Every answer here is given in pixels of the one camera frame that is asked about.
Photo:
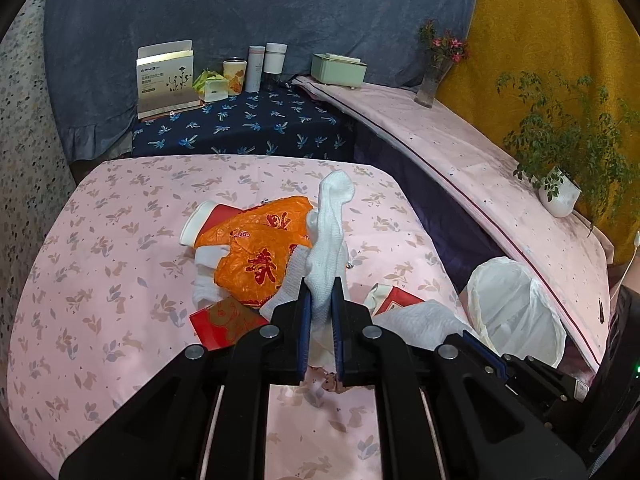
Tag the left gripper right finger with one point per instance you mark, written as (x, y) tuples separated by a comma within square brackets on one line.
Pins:
[(336, 303)]

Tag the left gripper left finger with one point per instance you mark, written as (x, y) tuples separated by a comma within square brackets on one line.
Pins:
[(303, 310)]

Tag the white sock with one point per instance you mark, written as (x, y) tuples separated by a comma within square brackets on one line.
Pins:
[(318, 267)]

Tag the orange plastic bag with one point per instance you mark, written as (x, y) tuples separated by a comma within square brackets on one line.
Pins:
[(260, 240)]

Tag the red gold envelope packet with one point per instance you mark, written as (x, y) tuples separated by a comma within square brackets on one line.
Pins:
[(221, 325)]

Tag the red white paper cup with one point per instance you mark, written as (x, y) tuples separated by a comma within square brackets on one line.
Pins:
[(204, 217)]

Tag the white lined trash bin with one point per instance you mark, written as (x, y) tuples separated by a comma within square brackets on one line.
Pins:
[(509, 309)]

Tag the white crumpled tissue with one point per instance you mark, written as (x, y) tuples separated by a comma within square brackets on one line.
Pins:
[(425, 325)]

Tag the black clip on bench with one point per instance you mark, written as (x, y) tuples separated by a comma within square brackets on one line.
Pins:
[(601, 312)]

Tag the navy floral cloth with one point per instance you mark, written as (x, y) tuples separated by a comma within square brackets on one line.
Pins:
[(282, 122)]

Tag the pink rabbit print tablecloth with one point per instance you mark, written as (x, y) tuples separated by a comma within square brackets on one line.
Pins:
[(108, 299)]

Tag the pale pink bench cover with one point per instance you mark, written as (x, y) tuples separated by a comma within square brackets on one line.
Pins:
[(568, 256)]

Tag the mint green tissue box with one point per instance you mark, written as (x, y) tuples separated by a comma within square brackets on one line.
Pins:
[(337, 70)]

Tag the green yellow small carton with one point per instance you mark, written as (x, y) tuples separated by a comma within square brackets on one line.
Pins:
[(211, 86)]

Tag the orange printed tin can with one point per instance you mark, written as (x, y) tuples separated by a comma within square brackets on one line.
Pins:
[(234, 74)]

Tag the white cap bottle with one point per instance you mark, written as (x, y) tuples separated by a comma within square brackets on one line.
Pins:
[(274, 61)]

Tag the tall white bottle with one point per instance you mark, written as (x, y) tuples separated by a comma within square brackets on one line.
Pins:
[(254, 63)]

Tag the white open book box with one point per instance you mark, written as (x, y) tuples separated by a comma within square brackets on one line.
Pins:
[(165, 79)]

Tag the green plant white pot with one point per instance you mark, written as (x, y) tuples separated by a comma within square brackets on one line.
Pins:
[(574, 130)]

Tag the glass vase pink flowers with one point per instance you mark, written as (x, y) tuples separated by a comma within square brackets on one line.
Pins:
[(444, 50)]

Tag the blue grey backdrop blanket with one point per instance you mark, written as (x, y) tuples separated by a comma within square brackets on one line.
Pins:
[(91, 47)]

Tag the mustard yellow curtain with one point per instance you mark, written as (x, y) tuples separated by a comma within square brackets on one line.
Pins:
[(574, 37)]

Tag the speckled grey wall cloth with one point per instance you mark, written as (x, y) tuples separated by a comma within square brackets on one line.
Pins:
[(35, 178)]

